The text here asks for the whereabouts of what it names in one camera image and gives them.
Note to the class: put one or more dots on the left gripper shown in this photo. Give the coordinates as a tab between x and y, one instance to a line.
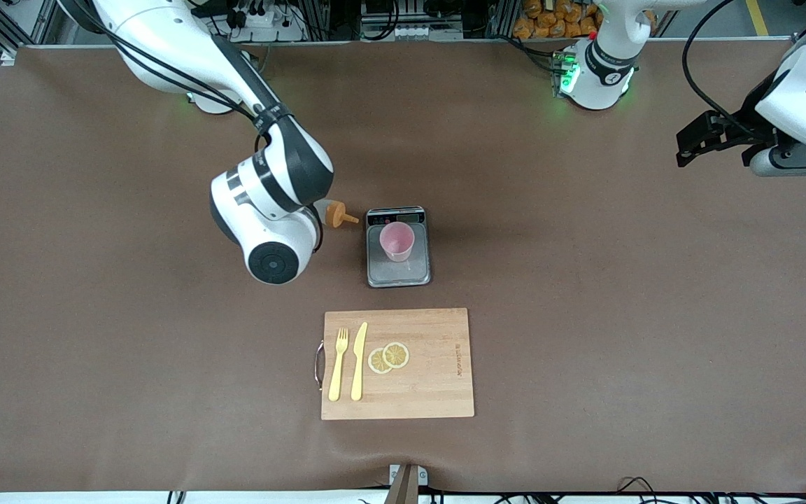
747	116

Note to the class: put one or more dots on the pink plastic cup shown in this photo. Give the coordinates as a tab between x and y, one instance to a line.
397	241

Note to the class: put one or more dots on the clear squeeze bottle orange cap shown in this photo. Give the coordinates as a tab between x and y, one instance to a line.
335	213

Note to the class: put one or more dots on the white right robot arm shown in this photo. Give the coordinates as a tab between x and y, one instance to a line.
270	210

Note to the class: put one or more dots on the pile of orange snack bags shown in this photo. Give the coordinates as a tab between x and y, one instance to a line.
543	21

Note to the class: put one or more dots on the white connector block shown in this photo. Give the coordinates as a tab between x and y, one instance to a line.
417	32

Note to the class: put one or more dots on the silver digital kitchen scale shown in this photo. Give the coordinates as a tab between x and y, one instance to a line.
398	274

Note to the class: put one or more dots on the wooden cutting board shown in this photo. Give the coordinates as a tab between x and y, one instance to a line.
431	392

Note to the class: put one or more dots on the lemon slice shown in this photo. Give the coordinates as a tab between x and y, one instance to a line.
396	354
376	362

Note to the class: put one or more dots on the yellow plastic knife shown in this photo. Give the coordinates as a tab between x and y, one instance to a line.
358	364

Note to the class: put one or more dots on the yellow plastic fork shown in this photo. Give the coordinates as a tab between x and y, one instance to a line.
336	371

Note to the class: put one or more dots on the white power strip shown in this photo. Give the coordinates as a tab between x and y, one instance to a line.
270	19

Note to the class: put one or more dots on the metal table edge bracket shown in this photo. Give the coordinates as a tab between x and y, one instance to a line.
406	483

